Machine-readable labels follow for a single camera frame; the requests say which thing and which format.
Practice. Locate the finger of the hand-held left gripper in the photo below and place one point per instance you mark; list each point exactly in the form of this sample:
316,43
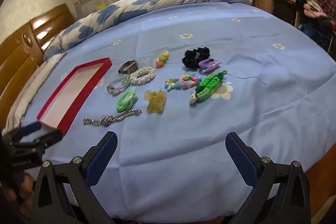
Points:
30,127
48,138

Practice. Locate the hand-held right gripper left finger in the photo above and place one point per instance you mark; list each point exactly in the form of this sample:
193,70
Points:
102,158

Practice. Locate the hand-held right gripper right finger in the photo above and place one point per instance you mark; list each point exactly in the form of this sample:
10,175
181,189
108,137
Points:
241,158

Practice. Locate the red shallow box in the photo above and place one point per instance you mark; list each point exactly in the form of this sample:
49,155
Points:
76,90

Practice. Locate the rose gold wristwatch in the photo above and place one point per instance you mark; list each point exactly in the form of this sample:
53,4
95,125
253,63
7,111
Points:
127,66

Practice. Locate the black scrunchie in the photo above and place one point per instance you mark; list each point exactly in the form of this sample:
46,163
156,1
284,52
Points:
190,61

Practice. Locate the person's left hand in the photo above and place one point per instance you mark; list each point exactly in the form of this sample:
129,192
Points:
25,188

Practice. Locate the grey striped white blanket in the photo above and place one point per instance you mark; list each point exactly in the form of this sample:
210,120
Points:
31,87

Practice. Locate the blue floral bed sheet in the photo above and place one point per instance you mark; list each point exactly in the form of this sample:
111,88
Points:
210,121

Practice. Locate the wooden headboard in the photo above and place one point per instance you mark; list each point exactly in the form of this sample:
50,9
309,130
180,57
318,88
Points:
15,56

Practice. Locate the yellow glitter hair clip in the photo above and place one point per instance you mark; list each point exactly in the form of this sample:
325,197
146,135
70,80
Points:
156,104

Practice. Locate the purple hair claw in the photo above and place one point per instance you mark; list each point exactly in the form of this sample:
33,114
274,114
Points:
206,65

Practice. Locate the colourful pom-pom hair comb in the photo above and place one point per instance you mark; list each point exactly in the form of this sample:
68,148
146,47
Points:
160,62

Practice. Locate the yellow toy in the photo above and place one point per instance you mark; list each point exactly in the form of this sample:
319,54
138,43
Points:
101,6

